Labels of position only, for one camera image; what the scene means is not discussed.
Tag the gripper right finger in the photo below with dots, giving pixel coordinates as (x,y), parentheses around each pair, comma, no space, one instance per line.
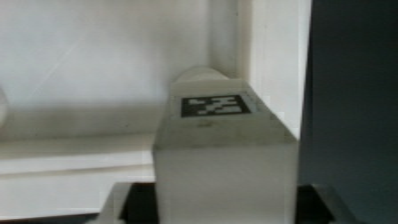
(320,206)

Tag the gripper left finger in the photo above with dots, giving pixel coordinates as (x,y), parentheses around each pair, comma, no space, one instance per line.
(130,206)

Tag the white leg with marker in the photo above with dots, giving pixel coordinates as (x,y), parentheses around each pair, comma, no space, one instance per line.
(225,155)

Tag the white square tabletop part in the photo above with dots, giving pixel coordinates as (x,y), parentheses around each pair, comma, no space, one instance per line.
(93,53)

